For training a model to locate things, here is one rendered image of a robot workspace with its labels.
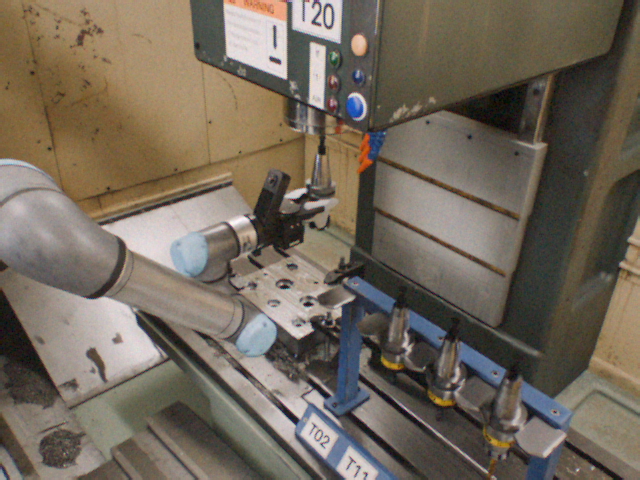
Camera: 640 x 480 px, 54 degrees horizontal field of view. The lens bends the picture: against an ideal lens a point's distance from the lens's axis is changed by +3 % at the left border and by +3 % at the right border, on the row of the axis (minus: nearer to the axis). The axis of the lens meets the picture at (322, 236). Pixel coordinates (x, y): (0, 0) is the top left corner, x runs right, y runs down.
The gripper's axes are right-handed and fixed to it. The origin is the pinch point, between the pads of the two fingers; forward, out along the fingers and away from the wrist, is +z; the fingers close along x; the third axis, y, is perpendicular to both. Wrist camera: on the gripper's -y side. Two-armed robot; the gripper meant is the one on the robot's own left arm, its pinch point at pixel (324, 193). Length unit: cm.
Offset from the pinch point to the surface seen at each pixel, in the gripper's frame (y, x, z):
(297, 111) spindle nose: -20.5, 1.5, -8.8
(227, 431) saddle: 61, -7, -24
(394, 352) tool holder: 13.3, 34.2, -13.6
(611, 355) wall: 64, 40, 81
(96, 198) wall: 39, -101, -11
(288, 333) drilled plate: 35.8, -2.5, -7.9
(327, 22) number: -41, 23, -22
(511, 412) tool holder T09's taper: 10, 56, -13
